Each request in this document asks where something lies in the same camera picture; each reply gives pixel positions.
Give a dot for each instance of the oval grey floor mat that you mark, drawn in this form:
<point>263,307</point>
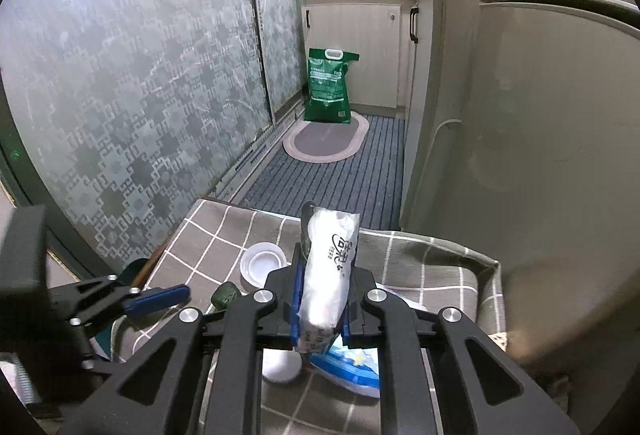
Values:
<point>321,143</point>

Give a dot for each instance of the green rice bag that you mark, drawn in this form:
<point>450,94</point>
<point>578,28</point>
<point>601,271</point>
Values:
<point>328,100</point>

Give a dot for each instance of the green fruit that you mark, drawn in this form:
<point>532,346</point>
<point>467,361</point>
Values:
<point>224,296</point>

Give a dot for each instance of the white kitchen cabinet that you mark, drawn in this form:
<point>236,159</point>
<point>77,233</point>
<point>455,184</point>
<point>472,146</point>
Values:
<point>415,57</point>

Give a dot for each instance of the blue white tissue pack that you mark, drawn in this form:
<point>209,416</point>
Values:
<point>350,367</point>

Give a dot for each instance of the teal plastic trash bin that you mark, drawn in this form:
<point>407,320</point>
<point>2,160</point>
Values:
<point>103,340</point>

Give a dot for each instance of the silver refrigerator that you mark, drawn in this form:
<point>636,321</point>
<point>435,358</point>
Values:
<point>525,147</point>

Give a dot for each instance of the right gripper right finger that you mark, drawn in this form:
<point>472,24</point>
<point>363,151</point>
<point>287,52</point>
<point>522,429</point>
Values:
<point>441,373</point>

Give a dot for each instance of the frosted sliding glass door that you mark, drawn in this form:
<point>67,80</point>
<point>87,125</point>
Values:
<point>132,109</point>

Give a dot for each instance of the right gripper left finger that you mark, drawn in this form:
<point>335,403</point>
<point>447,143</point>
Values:
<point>198,373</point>

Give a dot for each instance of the white snack bag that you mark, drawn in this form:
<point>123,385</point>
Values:
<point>329,245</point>

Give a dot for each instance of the grey checked tablecloth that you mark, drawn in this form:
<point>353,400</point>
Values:
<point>212,243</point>

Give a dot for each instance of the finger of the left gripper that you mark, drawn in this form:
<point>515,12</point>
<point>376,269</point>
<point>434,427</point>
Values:
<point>153,301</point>

